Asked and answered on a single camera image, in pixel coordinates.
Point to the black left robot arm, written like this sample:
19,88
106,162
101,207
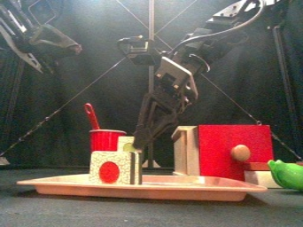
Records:
18,29

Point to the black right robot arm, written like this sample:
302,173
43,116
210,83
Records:
233,20

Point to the sushi roll with green centre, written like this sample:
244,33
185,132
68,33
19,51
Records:
133,147

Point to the sushi roll with red centre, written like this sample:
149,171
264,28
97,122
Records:
113,168

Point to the red drawer with wooden knob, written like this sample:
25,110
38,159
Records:
233,147

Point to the pink plastic tray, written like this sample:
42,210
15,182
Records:
150,186

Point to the white block with red top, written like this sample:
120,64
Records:
261,176

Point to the green plastic toy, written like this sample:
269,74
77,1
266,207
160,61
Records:
288,174

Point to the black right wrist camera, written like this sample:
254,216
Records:
138,51

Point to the grey vertical frame post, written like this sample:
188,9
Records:
152,23

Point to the dark side frame post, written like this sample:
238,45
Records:
282,74

